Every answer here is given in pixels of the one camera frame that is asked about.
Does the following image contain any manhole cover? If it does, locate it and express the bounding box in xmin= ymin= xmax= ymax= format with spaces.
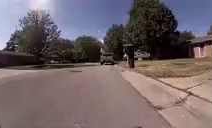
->
xmin=69 ymin=69 xmax=84 ymax=74

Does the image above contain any dark wooden fence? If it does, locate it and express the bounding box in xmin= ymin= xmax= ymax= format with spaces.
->
xmin=0 ymin=49 xmax=42 ymax=70

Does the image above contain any grey asphalt road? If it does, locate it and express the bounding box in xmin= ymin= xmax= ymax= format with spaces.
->
xmin=0 ymin=62 xmax=174 ymax=128

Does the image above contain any round green tree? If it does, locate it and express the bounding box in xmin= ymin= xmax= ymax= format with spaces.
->
xmin=71 ymin=34 xmax=103 ymax=63

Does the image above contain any grey vehicle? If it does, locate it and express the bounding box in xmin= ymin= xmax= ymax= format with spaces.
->
xmin=99 ymin=51 xmax=116 ymax=66

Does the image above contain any tall leafy tree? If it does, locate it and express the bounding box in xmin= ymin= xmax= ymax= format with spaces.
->
xmin=4 ymin=8 xmax=62 ymax=57

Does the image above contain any house with pale walls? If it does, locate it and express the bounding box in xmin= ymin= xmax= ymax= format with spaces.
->
xmin=186 ymin=32 xmax=212 ymax=60

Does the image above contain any large dark green tree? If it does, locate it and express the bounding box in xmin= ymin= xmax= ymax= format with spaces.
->
xmin=126 ymin=0 xmax=179 ymax=61

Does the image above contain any dry grass lawn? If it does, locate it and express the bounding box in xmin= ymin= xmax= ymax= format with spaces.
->
xmin=131 ymin=56 xmax=212 ymax=80

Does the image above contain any concrete kerb and driveway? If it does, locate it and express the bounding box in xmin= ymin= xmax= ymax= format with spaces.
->
xmin=114 ymin=64 xmax=212 ymax=128

